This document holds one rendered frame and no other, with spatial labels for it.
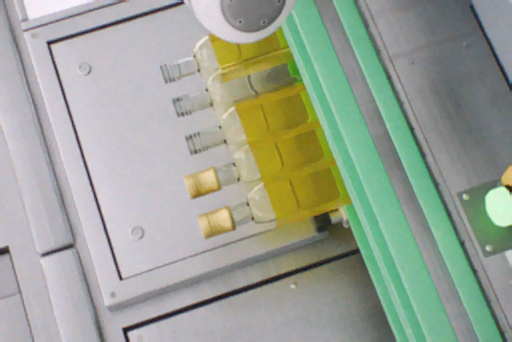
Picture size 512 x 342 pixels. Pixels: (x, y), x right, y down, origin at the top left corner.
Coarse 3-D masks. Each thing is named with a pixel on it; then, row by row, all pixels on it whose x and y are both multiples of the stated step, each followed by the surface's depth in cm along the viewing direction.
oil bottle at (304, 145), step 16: (304, 128) 134; (320, 128) 134; (256, 144) 134; (272, 144) 134; (288, 144) 134; (304, 144) 133; (320, 144) 133; (240, 160) 133; (256, 160) 133; (272, 160) 133; (288, 160) 133; (304, 160) 133; (320, 160) 134; (240, 176) 133; (256, 176) 132; (272, 176) 133
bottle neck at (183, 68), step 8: (192, 56) 140; (160, 64) 140; (168, 64) 140; (176, 64) 140; (184, 64) 140; (192, 64) 140; (168, 72) 139; (176, 72) 140; (184, 72) 140; (192, 72) 140; (168, 80) 140; (176, 80) 141
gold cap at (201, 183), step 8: (208, 168) 134; (184, 176) 134; (192, 176) 133; (200, 176) 133; (208, 176) 133; (216, 176) 133; (192, 184) 133; (200, 184) 133; (208, 184) 133; (216, 184) 133; (192, 192) 133; (200, 192) 133; (208, 192) 134
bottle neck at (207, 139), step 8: (216, 128) 136; (192, 136) 135; (200, 136) 135; (208, 136) 135; (216, 136) 135; (192, 144) 135; (200, 144) 135; (208, 144) 135; (216, 144) 136; (192, 152) 136; (200, 152) 136
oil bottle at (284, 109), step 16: (272, 96) 136; (288, 96) 136; (304, 96) 136; (224, 112) 136; (240, 112) 135; (256, 112) 135; (272, 112) 135; (288, 112) 135; (304, 112) 135; (224, 128) 135; (240, 128) 134; (256, 128) 134; (272, 128) 134; (288, 128) 135; (224, 144) 136; (240, 144) 135
